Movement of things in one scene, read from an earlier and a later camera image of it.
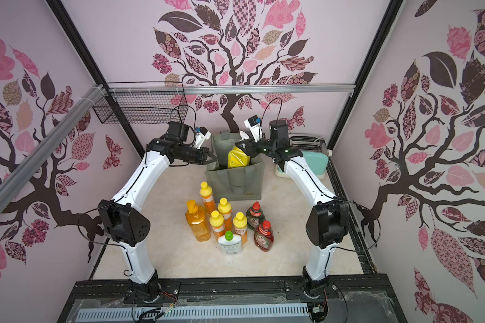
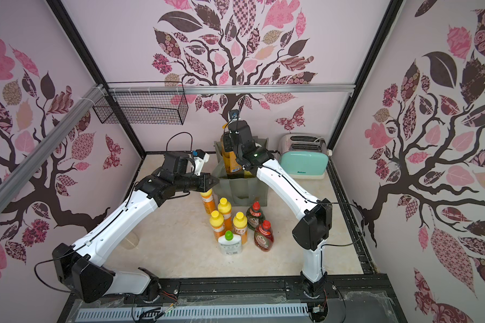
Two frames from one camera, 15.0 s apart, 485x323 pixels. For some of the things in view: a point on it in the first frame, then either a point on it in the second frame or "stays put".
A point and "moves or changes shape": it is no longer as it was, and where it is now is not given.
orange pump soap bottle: x=197 y=219 -> x=233 y=168
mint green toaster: x=314 y=151 stays put
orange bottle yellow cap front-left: x=216 y=222 stays put
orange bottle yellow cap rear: x=207 y=198 stays put
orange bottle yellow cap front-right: x=240 y=225 stays put
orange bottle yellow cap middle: x=225 y=208 stays put
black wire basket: x=145 y=103 stays put
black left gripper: x=204 y=151 -> x=205 y=185
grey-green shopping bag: x=232 y=184 moves or changes shape
